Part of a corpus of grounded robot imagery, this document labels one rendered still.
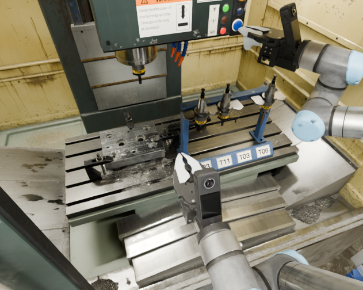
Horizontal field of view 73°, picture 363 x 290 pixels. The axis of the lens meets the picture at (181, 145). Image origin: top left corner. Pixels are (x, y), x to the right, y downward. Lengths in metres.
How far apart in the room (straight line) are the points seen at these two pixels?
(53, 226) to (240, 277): 1.17
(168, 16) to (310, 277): 0.69
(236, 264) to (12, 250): 0.36
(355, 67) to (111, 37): 0.62
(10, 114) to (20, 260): 1.74
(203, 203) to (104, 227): 1.01
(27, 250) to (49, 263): 0.07
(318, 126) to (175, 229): 0.82
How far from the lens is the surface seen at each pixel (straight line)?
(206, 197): 0.47
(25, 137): 2.18
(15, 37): 1.89
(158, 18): 0.76
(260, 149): 1.32
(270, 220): 1.37
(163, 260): 1.22
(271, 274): 0.58
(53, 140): 2.05
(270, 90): 1.16
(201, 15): 0.80
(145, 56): 0.93
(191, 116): 1.02
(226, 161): 1.23
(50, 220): 1.50
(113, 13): 0.74
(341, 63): 0.74
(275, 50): 0.78
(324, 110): 0.68
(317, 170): 1.56
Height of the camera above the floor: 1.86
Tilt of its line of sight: 46 degrees down
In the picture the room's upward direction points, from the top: straight up
